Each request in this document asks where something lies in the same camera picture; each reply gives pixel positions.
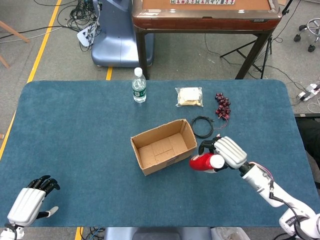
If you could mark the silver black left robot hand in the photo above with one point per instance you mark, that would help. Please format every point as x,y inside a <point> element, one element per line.
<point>25,205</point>

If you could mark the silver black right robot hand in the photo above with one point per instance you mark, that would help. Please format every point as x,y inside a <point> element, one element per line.
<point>231,151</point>

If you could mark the red bottle white cap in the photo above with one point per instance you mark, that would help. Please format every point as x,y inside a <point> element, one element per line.
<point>202,162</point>

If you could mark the brown cardboard box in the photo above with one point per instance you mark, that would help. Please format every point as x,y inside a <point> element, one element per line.
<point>162,150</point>

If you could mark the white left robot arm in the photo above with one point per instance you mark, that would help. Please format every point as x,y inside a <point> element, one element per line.
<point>10,233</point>

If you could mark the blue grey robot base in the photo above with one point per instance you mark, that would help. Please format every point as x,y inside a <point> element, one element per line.
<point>117,45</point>

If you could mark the clear water bottle green label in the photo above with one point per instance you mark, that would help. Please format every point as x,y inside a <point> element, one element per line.
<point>139,92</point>

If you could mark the bunch of dark red grapes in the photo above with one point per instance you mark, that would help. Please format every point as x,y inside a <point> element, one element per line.
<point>222,103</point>

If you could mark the bread in clear plastic bag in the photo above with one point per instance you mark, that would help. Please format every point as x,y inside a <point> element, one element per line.
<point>188,96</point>

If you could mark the blue felt table mat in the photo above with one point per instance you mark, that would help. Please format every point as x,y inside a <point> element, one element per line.
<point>75,137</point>

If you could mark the white grey power strip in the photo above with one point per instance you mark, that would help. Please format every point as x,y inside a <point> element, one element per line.
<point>306,95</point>

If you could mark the grey blue robot torso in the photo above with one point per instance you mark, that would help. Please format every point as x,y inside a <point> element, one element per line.
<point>155,235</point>

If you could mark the chrome rolling stool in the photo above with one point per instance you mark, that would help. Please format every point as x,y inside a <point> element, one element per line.
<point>297,38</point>

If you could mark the brown wooden mahjong table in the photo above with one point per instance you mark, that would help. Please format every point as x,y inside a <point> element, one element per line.
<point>200,23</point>

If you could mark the white chair wooden legs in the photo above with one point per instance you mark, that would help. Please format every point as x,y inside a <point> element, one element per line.
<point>5,62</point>

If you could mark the row of printed mahjong tiles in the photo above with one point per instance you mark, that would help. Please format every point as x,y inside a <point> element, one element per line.
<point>200,2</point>

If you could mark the light wooden pole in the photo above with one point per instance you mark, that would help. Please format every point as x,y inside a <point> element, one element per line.
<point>17,32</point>

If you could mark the white power strip with plugs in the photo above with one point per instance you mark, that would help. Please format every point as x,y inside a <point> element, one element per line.
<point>83,36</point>

